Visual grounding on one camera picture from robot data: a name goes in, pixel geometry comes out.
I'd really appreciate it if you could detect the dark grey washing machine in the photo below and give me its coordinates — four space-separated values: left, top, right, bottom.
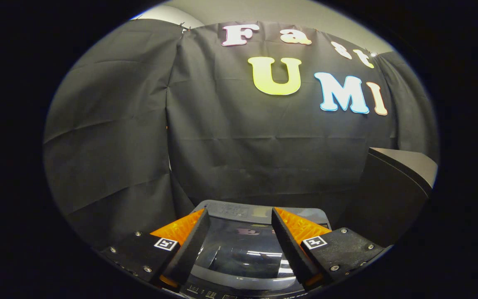
178 200 333 299

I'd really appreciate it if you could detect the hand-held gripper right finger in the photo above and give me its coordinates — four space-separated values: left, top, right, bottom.
271 207 385 291

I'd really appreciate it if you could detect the black backdrop cloth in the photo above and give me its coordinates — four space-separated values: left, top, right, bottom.
43 19 439 250

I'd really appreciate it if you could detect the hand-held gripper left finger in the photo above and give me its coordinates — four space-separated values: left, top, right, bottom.
99 208 211 291

